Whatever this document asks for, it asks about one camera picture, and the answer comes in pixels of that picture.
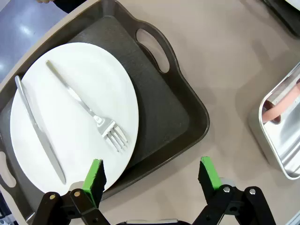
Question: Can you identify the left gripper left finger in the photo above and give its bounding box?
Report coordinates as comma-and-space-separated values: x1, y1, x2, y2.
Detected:
31, 158, 111, 225

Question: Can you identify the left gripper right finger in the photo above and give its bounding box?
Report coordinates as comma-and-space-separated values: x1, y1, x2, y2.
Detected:
192, 156, 276, 225

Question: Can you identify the dark grey plastic serving tray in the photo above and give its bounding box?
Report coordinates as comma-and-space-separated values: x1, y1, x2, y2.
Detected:
0, 0, 210, 222

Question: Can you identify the lint roller with pink handle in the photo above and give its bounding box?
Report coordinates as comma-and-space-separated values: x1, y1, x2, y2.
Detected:
262, 79, 300, 124

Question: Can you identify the white round dinner plate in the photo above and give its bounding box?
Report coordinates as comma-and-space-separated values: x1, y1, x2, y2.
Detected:
9, 42, 139, 196

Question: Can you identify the silver metal fork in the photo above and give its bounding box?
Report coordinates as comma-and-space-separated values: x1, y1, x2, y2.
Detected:
45, 60, 129, 153

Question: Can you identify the silver metal table knife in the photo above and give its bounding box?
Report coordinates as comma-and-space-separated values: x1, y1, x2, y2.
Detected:
15, 75, 67, 185

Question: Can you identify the rectangular stainless steel container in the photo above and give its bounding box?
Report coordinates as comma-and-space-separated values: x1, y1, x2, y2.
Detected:
248, 61, 300, 180

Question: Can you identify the dark grey tray with plate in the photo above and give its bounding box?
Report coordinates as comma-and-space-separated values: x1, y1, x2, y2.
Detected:
260, 0, 300, 38

